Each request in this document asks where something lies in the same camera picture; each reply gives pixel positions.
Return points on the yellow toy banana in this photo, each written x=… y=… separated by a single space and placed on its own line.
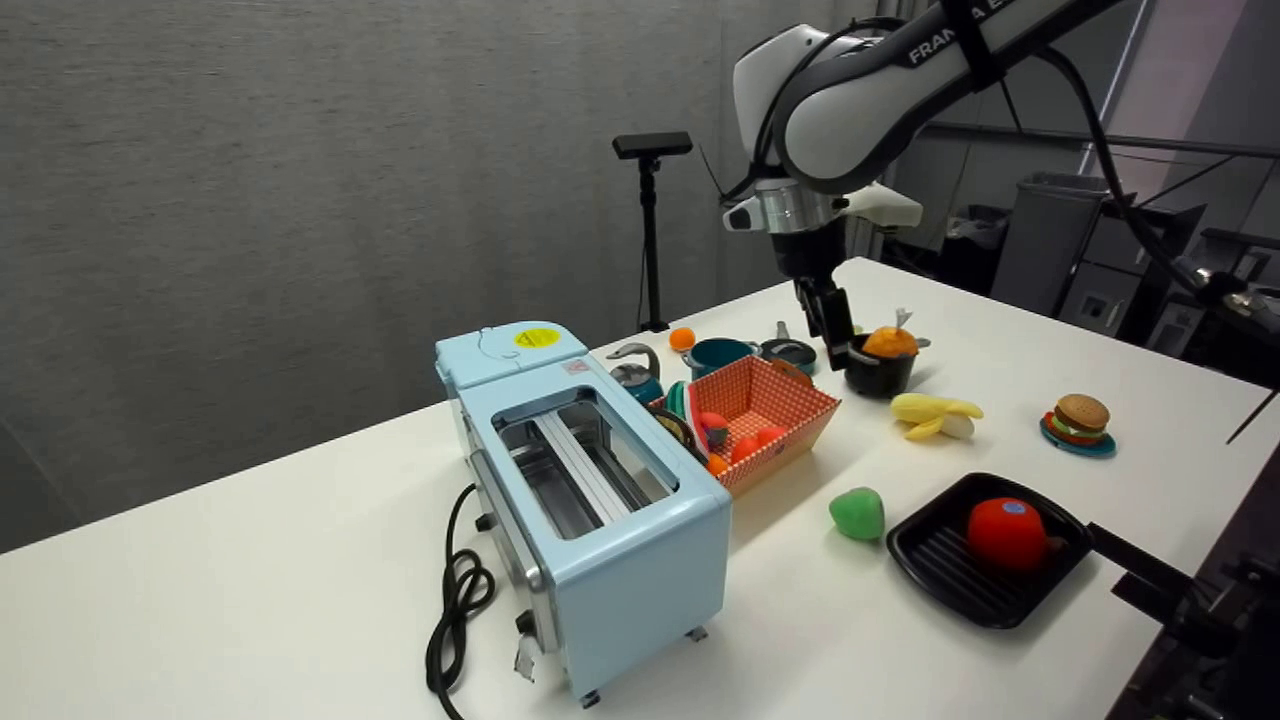
x=928 y=414

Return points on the toy burger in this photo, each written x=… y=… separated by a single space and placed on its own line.
x=1078 y=417

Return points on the black grill pan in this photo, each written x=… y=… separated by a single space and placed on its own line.
x=962 y=575

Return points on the black grey cabinet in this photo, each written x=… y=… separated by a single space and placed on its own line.
x=1132 y=273

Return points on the grey wall rail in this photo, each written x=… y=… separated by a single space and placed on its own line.
x=1013 y=132

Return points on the dark box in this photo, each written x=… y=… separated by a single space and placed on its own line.
x=974 y=247

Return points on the small orange toy fruit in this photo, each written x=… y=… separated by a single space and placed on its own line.
x=680 y=337

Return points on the big red plush tomato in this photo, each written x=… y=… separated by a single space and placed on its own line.
x=1004 y=534

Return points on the light blue toaster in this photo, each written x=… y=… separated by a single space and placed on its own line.
x=601 y=534

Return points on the dark shelf unit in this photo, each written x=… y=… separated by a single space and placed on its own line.
x=1233 y=335

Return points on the orange toy food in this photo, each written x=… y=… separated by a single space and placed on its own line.
x=891 y=342

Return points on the small dark toy pan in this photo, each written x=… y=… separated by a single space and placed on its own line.
x=789 y=354

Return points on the teal pot with glass lid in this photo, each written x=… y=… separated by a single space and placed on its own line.
x=633 y=363

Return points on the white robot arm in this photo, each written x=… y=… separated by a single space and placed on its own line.
x=865 y=107

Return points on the open teal toy pot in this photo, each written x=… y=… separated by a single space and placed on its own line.
x=722 y=354

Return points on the black camera on stand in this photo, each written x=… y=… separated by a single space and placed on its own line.
x=650 y=225

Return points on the light blue box yellow sticker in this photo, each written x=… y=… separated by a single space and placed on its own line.
x=513 y=354

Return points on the black toy pot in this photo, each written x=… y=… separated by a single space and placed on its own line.
x=881 y=380

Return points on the green plush fruit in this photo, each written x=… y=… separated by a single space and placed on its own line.
x=857 y=514

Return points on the red plush strawberry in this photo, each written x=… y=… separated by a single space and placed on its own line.
x=741 y=444
x=767 y=433

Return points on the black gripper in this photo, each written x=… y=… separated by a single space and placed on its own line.
x=816 y=258

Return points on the teal toy pan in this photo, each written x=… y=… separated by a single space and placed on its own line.
x=677 y=406

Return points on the orange gingham basket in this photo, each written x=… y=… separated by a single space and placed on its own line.
x=783 y=396

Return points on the orange plush fruit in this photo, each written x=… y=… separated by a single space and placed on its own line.
x=722 y=465

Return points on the black metal frame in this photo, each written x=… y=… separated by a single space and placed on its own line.
x=1220 y=633

